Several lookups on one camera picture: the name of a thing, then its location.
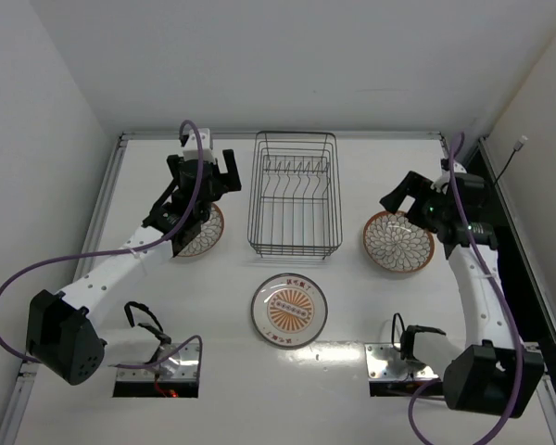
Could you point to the grey wire dish rack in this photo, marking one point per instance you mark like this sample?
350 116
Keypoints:
295 195

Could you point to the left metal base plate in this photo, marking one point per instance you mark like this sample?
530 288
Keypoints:
180 368

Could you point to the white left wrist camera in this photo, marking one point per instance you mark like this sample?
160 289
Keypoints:
197 145

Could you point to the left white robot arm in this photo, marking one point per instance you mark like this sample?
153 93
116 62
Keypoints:
64 331

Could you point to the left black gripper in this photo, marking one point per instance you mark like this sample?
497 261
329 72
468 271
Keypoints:
208 175

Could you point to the floral orange-rim plate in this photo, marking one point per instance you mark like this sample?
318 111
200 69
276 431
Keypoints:
395 244
211 232

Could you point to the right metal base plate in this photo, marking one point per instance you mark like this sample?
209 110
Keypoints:
384 365

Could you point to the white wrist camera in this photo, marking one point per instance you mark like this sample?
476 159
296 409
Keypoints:
442 182
197 145

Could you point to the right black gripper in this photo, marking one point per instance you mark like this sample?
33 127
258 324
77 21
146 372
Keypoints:
420 192

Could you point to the metal base plate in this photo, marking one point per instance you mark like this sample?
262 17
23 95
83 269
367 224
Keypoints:
384 365
180 368

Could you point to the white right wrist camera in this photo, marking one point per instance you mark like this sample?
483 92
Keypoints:
442 182

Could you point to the sunburst pattern grey-rim plate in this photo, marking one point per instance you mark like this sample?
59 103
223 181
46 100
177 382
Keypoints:
289 311

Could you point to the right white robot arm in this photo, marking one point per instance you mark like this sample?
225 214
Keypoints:
492 374

